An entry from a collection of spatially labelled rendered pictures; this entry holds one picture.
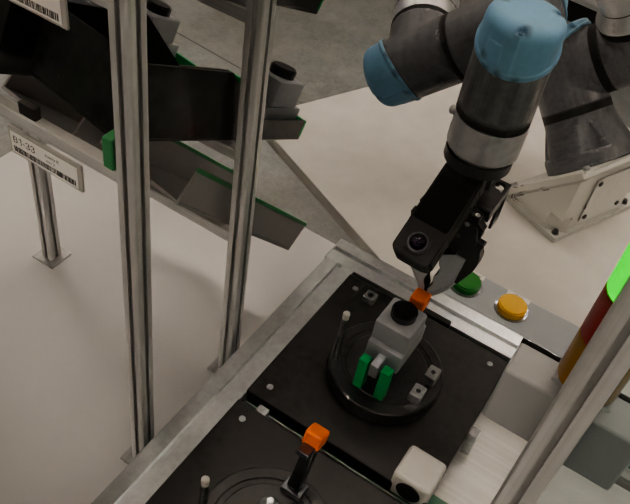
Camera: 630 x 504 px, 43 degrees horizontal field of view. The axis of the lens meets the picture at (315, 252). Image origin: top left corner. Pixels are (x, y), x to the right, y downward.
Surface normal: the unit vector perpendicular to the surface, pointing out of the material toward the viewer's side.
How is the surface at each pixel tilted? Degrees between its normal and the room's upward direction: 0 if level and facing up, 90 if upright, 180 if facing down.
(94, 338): 0
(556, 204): 90
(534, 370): 0
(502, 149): 90
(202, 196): 90
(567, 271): 0
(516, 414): 90
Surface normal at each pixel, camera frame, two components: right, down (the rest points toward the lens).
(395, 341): -0.54, 0.55
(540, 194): -0.83, 0.32
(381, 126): 0.14, -0.69
